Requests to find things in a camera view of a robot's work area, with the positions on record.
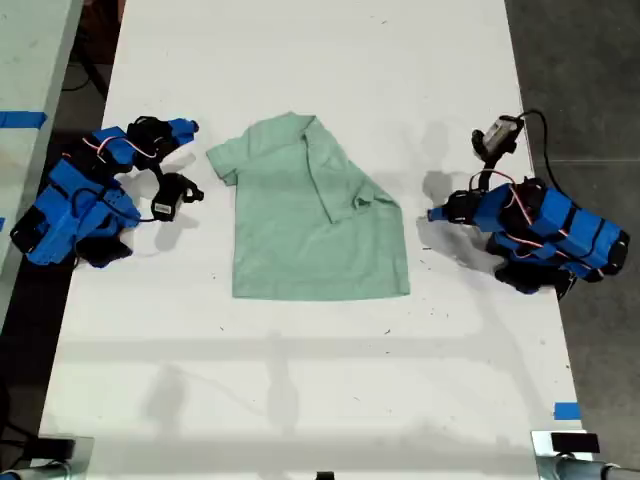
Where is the pale green t-shirt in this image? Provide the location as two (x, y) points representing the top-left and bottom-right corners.
(205, 111), (413, 303)

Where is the long blue tape strip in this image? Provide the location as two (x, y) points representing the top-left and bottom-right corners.
(0, 111), (48, 130)

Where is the pale side table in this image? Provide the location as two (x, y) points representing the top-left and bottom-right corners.
(0, 0), (85, 321)

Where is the short blue tape piece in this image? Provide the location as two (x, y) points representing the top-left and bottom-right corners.
(553, 401), (583, 422)

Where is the small black box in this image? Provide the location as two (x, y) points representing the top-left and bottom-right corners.
(550, 432), (601, 454)
(36, 436), (77, 461)

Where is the grey metal pipe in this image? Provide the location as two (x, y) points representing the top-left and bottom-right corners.
(0, 461), (69, 480)
(553, 456), (640, 480)

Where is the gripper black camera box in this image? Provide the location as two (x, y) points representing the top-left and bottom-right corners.
(470, 114), (525, 162)
(150, 172), (206, 223)

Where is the black floor cable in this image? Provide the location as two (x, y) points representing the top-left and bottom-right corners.
(62, 47), (109, 99)

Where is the metal table bracket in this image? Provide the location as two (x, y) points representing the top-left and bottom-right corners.
(530, 429), (604, 480)
(29, 435), (96, 480)

